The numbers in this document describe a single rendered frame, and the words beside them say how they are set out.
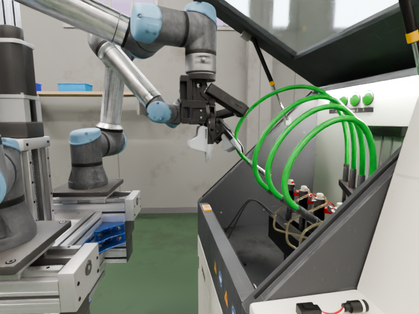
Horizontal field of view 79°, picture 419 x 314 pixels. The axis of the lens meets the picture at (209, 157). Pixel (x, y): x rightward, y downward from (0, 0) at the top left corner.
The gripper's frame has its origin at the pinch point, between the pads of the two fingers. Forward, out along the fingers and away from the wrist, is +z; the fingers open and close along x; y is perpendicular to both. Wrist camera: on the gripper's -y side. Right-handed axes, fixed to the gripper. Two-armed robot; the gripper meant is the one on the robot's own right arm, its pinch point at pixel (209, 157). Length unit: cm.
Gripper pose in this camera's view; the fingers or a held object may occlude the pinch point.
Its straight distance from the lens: 65.2
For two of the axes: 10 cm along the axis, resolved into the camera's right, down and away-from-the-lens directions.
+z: 0.0, 9.9, 1.5
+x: 1.8, 1.4, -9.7
